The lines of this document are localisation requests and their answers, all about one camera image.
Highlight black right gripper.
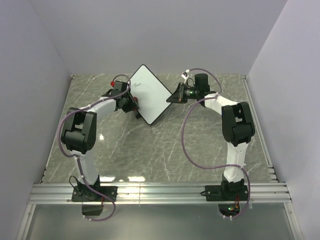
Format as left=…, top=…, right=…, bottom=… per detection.
left=166, top=83, right=200, bottom=104

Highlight red bone-shaped eraser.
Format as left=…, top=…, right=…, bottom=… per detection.
left=133, top=97, right=139, bottom=111

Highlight small white whiteboard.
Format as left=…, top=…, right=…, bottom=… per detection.
left=130, top=64, right=172, bottom=125

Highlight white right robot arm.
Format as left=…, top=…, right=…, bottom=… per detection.
left=166, top=70, right=255, bottom=200

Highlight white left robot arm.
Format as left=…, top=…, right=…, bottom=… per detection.
left=58, top=80, right=139, bottom=201

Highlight black whiteboard stand foot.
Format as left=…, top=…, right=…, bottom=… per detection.
left=135, top=112, right=142, bottom=119

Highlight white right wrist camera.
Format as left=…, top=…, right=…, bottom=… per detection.
left=181, top=69, right=190, bottom=85

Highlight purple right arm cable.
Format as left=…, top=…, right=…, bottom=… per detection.
left=180, top=67, right=252, bottom=220

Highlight aluminium front rail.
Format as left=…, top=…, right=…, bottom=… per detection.
left=27, top=182, right=292, bottom=205

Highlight aluminium rail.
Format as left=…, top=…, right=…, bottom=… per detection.
left=242, top=75, right=279, bottom=183
left=27, top=182, right=292, bottom=205

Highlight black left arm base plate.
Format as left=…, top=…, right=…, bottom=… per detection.
left=71, top=185, right=118, bottom=202

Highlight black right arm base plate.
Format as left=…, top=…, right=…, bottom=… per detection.
left=200, top=185, right=249, bottom=202

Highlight aluminium right side rail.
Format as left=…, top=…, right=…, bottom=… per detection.
left=242, top=75, right=279, bottom=183

